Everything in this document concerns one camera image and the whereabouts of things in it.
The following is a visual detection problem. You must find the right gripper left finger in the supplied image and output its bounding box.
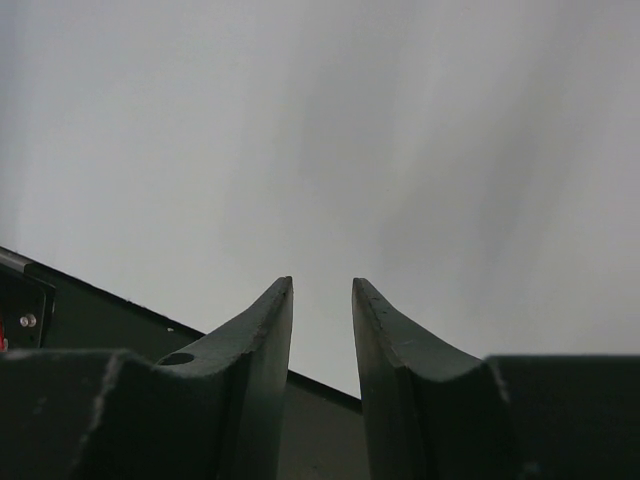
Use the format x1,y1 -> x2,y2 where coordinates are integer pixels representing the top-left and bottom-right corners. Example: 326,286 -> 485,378
1,277 -> 293,479

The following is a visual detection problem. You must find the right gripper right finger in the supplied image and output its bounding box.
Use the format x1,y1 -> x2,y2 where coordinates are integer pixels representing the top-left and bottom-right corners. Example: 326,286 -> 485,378
352,278 -> 639,479

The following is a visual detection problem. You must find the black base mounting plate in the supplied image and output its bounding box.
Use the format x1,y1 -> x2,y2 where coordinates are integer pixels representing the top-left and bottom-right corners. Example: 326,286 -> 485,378
1,249 -> 370,479

